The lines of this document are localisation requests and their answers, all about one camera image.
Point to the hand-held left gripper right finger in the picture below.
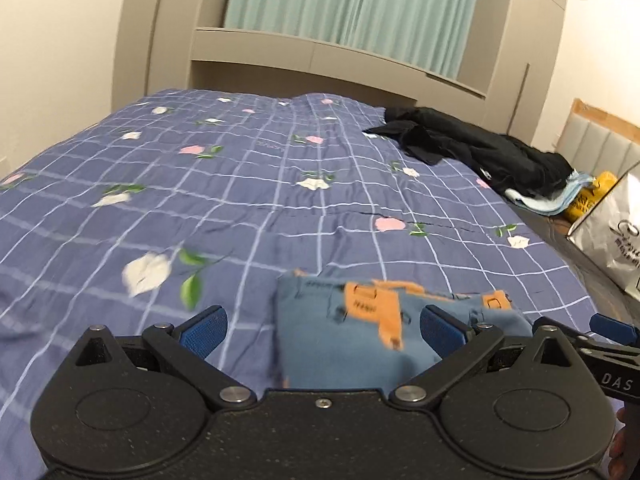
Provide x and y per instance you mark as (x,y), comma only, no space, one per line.
(444,334)

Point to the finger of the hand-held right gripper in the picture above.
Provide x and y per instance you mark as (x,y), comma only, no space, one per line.
(570,332)
(612,329)

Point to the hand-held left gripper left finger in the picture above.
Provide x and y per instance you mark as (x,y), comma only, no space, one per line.
(204,332)

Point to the blue pants with orange print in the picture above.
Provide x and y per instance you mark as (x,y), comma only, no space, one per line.
(325,340)

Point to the person's right hand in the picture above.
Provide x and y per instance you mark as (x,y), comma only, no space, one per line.
(627,435)

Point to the dark grey mattress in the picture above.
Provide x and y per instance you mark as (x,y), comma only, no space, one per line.
(565,255)

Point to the white printed bag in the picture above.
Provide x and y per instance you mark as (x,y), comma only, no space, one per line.
(612,240)

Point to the light blue cloth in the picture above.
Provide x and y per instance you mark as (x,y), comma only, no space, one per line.
(550,202)

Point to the yellow bag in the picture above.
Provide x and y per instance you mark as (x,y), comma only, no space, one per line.
(592,195)

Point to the purple checked floral blanket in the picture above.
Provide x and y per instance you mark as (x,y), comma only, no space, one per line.
(250,185)

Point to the black clothing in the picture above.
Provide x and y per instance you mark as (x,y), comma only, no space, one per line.
(480,150)

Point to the grey padded headboard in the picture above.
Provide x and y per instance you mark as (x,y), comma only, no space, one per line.
(595,135)

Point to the beige wardrobe shelf unit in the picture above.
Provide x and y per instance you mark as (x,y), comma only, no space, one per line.
(280,55)

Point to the green curtain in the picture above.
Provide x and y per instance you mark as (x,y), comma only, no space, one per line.
(350,5)

